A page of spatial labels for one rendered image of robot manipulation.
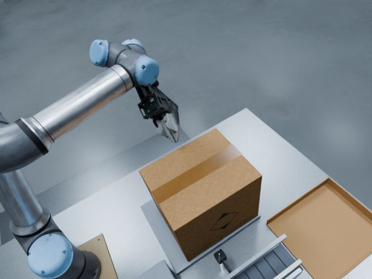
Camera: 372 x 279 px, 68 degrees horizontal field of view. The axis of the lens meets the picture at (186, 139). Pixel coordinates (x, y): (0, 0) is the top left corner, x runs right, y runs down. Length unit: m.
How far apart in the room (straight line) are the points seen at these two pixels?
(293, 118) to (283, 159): 1.36
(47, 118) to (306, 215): 0.89
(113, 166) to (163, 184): 0.52
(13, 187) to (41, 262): 0.24
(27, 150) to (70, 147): 2.14
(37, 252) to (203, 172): 0.54
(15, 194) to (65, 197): 0.47
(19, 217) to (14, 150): 0.34
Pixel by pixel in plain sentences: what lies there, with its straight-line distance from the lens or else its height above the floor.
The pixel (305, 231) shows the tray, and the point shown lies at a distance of 1.09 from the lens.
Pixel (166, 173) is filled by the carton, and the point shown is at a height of 1.12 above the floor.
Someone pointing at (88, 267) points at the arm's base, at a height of 0.91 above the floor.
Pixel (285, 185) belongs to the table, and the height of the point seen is 0.83.
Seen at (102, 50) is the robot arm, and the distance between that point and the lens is 0.83.
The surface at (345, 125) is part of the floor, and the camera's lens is 2.60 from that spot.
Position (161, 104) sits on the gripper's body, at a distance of 0.82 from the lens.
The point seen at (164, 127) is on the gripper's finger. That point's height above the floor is 1.20.
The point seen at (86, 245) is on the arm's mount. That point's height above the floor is 0.84.
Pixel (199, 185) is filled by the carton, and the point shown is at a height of 1.12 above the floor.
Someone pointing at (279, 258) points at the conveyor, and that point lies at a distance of 0.99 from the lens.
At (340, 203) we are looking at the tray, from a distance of 1.17.
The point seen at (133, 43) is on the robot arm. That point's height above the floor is 1.38.
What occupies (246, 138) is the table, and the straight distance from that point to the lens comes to 1.29.
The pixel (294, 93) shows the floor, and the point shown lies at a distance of 2.81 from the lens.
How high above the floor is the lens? 1.82
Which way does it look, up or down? 49 degrees down
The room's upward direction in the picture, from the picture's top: 13 degrees counter-clockwise
